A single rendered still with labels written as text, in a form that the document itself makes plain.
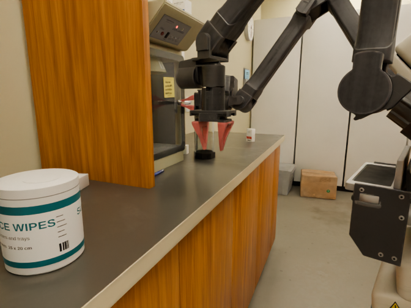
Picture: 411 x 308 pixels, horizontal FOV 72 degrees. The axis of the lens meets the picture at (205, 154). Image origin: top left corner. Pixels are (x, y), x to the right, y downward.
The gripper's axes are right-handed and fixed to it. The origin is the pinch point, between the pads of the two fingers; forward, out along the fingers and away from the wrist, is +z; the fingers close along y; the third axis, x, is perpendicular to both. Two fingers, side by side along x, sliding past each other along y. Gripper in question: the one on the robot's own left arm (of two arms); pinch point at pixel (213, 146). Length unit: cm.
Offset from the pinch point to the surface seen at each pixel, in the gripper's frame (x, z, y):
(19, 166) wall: 0, 13, 76
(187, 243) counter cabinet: 3.4, 26.2, 5.9
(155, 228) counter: 16.2, 16.2, 7.1
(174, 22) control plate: -25, -37, 24
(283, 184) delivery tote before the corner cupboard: -283, 96, 18
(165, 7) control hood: -15.9, -39.0, 22.2
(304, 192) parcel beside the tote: -287, 103, -6
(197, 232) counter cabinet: -3.2, 26.1, 5.9
